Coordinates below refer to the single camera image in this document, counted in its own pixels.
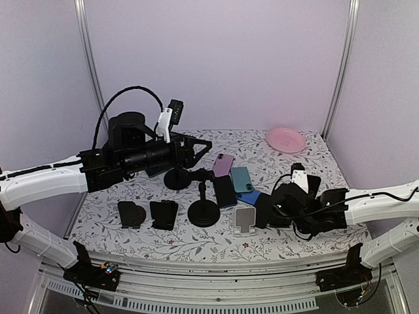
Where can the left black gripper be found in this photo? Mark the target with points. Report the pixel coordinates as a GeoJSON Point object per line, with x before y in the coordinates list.
{"type": "Point", "coordinates": [187, 159]}

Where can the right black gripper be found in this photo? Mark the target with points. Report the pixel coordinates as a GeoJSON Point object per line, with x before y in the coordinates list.
{"type": "Point", "coordinates": [277, 214]}

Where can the black phone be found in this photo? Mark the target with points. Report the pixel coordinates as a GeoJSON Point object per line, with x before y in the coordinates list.
{"type": "Point", "coordinates": [224, 192]}
{"type": "Point", "coordinates": [263, 210]}
{"type": "Point", "coordinates": [153, 172]}
{"type": "Point", "coordinates": [313, 185]}

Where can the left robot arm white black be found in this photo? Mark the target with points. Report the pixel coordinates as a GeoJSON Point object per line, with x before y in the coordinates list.
{"type": "Point", "coordinates": [131, 147]}

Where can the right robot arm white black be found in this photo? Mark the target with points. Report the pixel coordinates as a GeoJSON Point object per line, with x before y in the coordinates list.
{"type": "Point", "coordinates": [339, 208]}

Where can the pink phone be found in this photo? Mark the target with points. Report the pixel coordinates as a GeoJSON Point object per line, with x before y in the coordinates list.
{"type": "Point", "coordinates": [222, 164]}

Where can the blue phone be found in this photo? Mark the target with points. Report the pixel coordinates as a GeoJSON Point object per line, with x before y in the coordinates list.
{"type": "Point", "coordinates": [249, 197]}

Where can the white folding stand front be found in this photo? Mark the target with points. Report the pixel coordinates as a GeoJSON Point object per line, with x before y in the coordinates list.
{"type": "Point", "coordinates": [244, 220]}

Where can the teal green phone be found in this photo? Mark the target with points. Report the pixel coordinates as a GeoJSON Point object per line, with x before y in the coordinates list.
{"type": "Point", "coordinates": [241, 180]}

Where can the black round-base clamp stand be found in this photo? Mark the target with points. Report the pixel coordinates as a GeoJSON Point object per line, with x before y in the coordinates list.
{"type": "Point", "coordinates": [203, 213]}

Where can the black folding stand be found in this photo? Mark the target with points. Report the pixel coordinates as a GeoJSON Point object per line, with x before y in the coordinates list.
{"type": "Point", "coordinates": [163, 214]}
{"type": "Point", "coordinates": [131, 215]}

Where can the black folding stand far left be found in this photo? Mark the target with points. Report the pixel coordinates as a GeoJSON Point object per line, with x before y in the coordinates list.
{"type": "Point", "coordinates": [131, 215]}

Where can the floral table mat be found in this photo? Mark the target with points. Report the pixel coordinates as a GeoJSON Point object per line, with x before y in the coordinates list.
{"type": "Point", "coordinates": [99, 229]}

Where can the pink plate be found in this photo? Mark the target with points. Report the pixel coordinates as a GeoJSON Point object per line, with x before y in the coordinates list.
{"type": "Point", "coordinates": [286, 140]}

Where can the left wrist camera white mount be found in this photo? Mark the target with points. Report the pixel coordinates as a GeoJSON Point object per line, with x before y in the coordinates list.
{"type": "Point", "coordinates": [169, 117]}

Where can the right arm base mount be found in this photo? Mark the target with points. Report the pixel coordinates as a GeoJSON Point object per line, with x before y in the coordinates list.
{"type": "Point", "coordinates": [352, 273]}

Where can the front aluminium rail frame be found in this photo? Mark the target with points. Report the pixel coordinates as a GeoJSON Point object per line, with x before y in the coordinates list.
{"type": "Point", "coordinates": [152, 286]}

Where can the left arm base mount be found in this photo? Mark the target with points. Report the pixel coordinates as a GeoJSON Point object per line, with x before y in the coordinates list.
{"type": "Point", "coordinates": [105, 276]}

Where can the left aluminium corner post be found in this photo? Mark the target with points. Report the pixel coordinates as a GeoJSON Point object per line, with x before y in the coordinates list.
{"type": "Point", "coordinates": [82, 21]}

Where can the aluminium corner post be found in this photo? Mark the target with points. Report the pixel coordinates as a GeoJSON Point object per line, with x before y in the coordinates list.
{"type": "Point", "coordinates": [82, 21]}
{"type": "Point", "coordinates": [349, 37]}

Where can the right aluminium corner post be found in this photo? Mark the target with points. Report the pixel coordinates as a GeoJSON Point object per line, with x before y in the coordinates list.
{"type": "Point", "coordinates": [349, 37]}

